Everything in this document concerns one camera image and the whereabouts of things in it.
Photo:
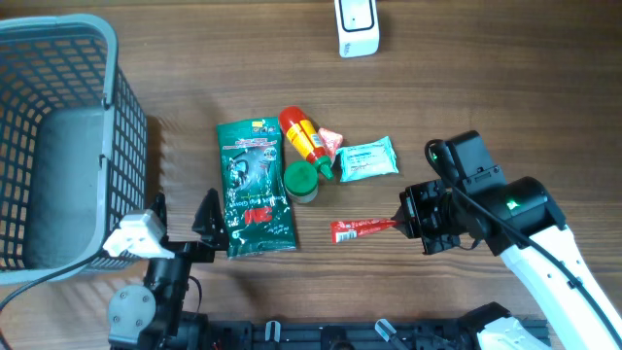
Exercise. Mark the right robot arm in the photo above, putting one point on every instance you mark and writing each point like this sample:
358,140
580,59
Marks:
522,224

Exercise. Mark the green lid seasoning jar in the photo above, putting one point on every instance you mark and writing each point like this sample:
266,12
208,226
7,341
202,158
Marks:
301,181

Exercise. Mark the red white small packet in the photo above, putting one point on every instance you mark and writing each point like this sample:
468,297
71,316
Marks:
332,142

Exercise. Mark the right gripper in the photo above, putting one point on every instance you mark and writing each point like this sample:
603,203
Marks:
411,201

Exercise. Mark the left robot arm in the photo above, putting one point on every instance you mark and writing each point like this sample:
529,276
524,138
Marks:
150,315

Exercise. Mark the mint wet wipes pack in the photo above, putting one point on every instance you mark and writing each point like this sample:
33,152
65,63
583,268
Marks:
367,160

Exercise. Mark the red sauce sachet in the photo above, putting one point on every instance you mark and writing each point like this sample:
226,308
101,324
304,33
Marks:
347,230

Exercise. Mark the grey plastic shopping basket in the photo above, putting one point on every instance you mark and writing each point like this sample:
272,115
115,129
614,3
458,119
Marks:
74,142

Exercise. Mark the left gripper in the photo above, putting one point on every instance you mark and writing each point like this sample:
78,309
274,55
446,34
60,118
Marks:
216,237

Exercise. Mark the white barcode scanner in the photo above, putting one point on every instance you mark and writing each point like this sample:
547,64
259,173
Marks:
357,27

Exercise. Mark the red chili sauce bottle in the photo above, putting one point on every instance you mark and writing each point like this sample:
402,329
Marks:
302,134

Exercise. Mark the green 3M gloves package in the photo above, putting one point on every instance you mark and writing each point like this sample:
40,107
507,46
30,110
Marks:
258,214

